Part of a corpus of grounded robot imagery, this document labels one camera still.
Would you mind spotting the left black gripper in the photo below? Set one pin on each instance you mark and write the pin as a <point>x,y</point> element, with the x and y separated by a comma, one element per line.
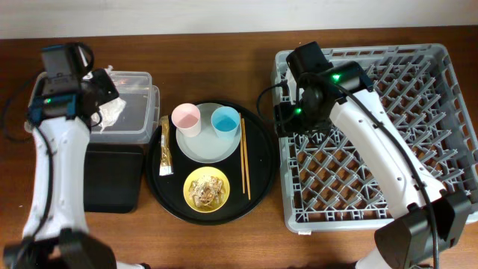
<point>101,78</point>

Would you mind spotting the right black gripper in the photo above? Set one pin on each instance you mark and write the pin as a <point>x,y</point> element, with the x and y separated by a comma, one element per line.
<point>285,122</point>

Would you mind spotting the white napkin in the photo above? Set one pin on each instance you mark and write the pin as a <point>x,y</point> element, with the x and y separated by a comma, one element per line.
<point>108,113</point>

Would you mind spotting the wooden chopstick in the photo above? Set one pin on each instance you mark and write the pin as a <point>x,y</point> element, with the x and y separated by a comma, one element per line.
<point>242,156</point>
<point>245,158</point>

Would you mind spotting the blue plastic cup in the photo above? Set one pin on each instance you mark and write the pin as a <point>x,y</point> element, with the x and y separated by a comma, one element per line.
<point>225,121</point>

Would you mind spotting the pink plastic cup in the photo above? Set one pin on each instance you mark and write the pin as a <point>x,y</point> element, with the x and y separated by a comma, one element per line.
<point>186,119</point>

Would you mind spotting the gold snack wrapper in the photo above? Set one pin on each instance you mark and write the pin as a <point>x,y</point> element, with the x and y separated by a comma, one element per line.
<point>166,162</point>

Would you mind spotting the yellow bowl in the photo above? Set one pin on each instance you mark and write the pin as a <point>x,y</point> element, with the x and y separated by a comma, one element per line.
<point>205,171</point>

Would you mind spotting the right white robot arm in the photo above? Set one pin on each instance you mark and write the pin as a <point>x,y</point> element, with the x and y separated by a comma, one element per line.
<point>426,217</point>

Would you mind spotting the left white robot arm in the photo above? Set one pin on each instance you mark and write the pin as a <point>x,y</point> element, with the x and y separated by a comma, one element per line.
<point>56,233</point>

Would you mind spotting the clear plastic waste bin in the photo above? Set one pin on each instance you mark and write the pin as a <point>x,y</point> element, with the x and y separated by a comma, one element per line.
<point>133,126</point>

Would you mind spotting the grey dishwasher rack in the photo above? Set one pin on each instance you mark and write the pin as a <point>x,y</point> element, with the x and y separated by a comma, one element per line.
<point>422,123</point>

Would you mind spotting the black rectangular tray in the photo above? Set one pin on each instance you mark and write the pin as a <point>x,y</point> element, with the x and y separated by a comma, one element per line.
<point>112,177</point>

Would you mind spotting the light grey plate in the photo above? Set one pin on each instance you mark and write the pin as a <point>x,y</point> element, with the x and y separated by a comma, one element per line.
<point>208,147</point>

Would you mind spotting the round black serving tray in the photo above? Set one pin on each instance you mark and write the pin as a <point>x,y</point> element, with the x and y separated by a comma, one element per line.
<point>263,163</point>

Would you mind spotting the food scraps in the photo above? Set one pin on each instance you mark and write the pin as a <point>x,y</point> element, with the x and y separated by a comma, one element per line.
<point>207,192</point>

